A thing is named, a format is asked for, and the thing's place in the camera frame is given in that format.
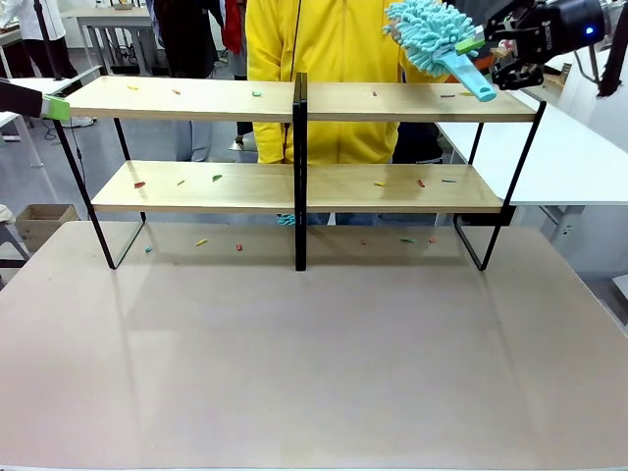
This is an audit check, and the person in red top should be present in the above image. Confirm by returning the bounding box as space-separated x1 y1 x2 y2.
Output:
219 0 249 80

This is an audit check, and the cardboard box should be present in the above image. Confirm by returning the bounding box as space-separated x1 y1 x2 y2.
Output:
14 203 80 254

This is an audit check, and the person in yellow jacket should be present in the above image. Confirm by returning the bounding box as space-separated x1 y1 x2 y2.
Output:
244 0 460 228

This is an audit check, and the black cable sleeve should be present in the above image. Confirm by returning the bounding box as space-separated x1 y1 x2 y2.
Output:
596 0 628 98

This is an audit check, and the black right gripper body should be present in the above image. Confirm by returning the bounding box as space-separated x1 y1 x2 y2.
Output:
512 0 568 63

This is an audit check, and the teal chenille duster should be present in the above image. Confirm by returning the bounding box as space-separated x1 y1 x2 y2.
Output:
383 0 497 103

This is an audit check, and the large white table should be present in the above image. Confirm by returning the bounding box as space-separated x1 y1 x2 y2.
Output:
436 48 628 241

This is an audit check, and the grey metal stool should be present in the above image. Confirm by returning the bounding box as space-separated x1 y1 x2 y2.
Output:
0 203 31 276

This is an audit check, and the black tripod stand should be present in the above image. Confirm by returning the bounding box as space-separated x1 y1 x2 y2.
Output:
32 0 66 82

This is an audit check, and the person in dark jacket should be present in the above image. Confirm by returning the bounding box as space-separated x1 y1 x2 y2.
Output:
151 0 220 163

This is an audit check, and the wooden two-tier shelf black frame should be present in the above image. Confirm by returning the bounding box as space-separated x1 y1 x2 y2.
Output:
298 72 548 272
51 73 302 272

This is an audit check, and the person in white coat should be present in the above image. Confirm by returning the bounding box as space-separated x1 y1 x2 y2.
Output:
0 0 68 79

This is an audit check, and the grey background table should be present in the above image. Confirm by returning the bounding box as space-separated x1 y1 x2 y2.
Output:
75 6 154 76

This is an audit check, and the white table grey edge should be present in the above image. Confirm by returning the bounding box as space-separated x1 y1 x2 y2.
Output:
0 66 103 169

